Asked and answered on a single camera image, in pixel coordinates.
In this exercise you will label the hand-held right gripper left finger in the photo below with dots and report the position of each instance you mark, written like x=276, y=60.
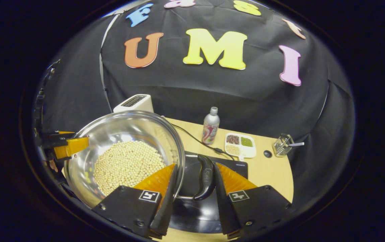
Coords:
x=165, y=208

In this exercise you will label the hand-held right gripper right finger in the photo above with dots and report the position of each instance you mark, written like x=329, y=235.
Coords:
x=224, y=208

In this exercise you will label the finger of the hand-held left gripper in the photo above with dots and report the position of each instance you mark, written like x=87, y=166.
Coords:
x=71, y=147
x=65, y=132

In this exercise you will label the black induction cooktop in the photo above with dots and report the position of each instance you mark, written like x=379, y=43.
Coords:
x=196, y=215

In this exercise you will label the pile of soybeans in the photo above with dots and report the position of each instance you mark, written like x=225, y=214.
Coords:
x=127, y=166

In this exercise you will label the white divided dish with beans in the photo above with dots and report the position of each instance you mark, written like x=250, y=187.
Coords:
x=240, y=145

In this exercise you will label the white toaster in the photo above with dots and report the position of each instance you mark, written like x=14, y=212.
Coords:
x=135, y=102

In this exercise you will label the silver bottle with pink label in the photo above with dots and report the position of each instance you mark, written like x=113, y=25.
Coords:
x=210, y=129

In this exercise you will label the metal spoon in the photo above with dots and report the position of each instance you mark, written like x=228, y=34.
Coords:
x=298, y=144

